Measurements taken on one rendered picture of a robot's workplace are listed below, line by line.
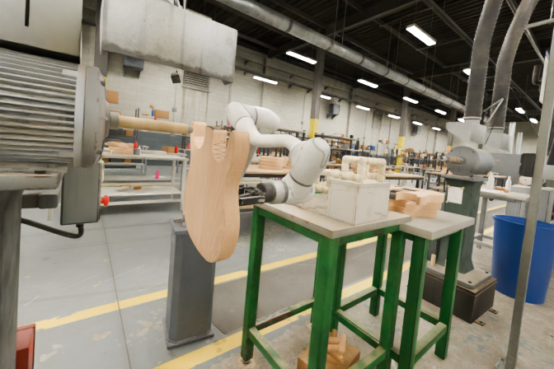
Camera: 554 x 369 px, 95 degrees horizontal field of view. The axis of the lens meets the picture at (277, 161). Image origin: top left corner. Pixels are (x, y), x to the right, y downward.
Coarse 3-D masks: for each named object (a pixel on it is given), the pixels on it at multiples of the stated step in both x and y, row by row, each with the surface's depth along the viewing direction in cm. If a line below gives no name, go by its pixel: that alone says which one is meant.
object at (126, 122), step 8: (120, 120) 67; (128, 120) 68; (136, 120) 69; (144, 120) 70; (152, 120) 72; (160, 120) 74; (136, 128) 70; (144, 128) 71; (152, 128) 72; (160, 128) 73; (168, 128) 74; (176, 128) 76; (184, 128) 77
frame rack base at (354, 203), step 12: (336, 180) 110; (372, 180) 121; (336, 192) 110; (348, 192) 106; (360, 192) 103; (372, 192) 109; (384, 192) 116; (336, 204) 110; (348, 204) 105; (360, 204) 104; (372, 204) 110; (384, 204) 117; (336, 216) 110; (348, 216) 105; (360, 216) 105; (372, 216) 111; (384, 216) 119
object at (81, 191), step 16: (64, 176) 77; (80, 176) 79; (96, 176) 82; (64, 192) 77; (80, 192) 80; (96, 192) 82; (64, 208) 78; (80, 208) 80; (96, 208) 83; (32, 224) 73; (64, 224) 78; (80, 224) 83
